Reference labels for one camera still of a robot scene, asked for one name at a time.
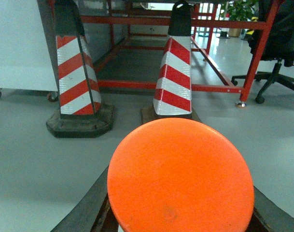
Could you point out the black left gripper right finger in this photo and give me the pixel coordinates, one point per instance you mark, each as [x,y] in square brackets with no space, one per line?
[268,217]

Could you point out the potted green plant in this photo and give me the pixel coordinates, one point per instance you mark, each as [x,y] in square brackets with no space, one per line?
[236,10]

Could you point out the black office chair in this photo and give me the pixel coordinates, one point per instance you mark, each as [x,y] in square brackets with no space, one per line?
[279,47]

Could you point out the red white traffic cone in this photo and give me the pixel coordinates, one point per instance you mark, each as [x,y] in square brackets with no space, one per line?
[173,92]

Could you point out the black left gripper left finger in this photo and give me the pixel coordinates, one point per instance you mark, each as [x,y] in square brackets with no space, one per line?
[93,212]

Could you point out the left red white cone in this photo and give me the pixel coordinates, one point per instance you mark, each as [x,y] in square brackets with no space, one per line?
[81,112]

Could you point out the red metal frame table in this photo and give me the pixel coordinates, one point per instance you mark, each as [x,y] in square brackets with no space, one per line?
[227,85]

